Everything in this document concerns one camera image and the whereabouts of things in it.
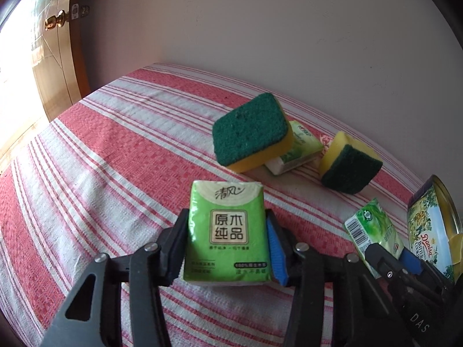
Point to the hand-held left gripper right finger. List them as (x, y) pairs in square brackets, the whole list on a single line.
[(276, 256)]

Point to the pink candy packet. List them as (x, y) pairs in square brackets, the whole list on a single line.
[(325, 140)]

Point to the wooden door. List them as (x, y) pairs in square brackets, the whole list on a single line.
[(61, 61)]

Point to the round metal cookie tin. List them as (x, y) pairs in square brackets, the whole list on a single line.
[(427, 220)]

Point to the metal door latch plate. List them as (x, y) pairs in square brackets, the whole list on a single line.
[(76, 10)]

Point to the yellow green sponge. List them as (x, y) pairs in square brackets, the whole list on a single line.
[(456, 242), (347, 166), (249, 133)]

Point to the brass door knob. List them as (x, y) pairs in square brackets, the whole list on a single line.
[(54, 22)]

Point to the red white striped tablecloth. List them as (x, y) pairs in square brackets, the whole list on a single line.
[(108, 151)]

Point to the light green tissue pack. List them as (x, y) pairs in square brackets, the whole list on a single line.
[(224, 231)]

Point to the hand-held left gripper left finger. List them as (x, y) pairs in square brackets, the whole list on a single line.
[(175, 256)]

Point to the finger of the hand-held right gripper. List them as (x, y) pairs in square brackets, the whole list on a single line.
[(378, 260), (410, 262)]

